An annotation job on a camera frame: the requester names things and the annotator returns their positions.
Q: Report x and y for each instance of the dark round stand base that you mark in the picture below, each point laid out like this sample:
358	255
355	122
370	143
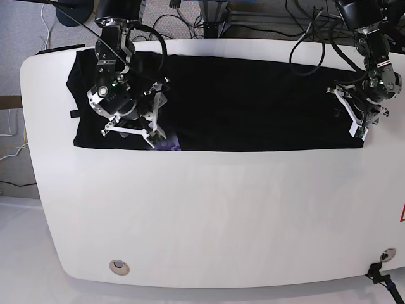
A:
70	11

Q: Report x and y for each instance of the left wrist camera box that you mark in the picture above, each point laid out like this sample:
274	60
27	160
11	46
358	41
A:
358	131

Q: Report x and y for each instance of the aluminium frame post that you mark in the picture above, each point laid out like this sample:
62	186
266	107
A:
215	17

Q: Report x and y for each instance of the metal table grommet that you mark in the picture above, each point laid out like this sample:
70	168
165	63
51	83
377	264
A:
119	267
387	255

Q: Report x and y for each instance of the black clamp with cable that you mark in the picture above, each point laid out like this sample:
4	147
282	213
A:
377	278

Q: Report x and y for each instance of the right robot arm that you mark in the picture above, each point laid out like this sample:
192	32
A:
115	52

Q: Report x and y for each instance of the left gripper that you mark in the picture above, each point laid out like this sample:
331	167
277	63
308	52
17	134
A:
362	110

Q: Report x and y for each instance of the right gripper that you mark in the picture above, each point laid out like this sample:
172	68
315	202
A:
130	111

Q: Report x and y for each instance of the black flat bar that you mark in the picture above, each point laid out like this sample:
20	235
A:
64	48

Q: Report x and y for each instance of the red warning triangle sticker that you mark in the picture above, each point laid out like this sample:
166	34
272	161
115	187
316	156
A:
402	218

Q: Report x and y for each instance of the metal table grommet left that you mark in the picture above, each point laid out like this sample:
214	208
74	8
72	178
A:
119	267

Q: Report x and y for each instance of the black T-shirt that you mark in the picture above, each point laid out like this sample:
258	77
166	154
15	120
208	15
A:
238	105

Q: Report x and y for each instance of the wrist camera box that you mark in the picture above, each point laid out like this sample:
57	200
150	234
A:
358	131
154	138

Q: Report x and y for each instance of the metal table grommet right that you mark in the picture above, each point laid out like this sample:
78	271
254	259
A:
387	255

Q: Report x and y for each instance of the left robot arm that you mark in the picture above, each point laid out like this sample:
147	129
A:
378	80

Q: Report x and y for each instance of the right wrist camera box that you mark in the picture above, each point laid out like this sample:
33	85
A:
154	138

